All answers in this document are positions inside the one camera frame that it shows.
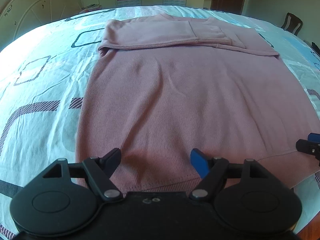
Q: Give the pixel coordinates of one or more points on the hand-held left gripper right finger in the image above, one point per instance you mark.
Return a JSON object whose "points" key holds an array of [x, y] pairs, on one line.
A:
{"points": [[200, 160]]}

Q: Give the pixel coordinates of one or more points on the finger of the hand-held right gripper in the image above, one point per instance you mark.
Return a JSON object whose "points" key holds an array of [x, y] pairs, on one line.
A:
{"points": [[308, 147]]}

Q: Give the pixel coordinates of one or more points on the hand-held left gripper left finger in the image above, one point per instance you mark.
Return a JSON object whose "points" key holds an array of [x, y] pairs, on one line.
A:
{"points": [[112, 158]]}

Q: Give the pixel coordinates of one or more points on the pink sweater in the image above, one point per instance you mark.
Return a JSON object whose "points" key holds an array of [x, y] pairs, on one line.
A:
{"points": [[187, 100]]}

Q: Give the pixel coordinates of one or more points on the patterned bed sheet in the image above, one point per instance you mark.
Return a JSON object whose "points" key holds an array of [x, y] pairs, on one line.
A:
{"points": [[42, 80]]}

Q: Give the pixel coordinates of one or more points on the dark wooden chair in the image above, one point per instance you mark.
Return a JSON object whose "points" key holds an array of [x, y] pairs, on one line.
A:
{"points": [[291, 23]]}

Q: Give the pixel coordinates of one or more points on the cardboard box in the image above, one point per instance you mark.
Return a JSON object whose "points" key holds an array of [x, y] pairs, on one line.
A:
{"points": [[90, 8]]}

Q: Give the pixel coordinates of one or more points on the cream round headboard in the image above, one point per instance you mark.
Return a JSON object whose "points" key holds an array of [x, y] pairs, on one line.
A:
{"points": [[37, 12]]}

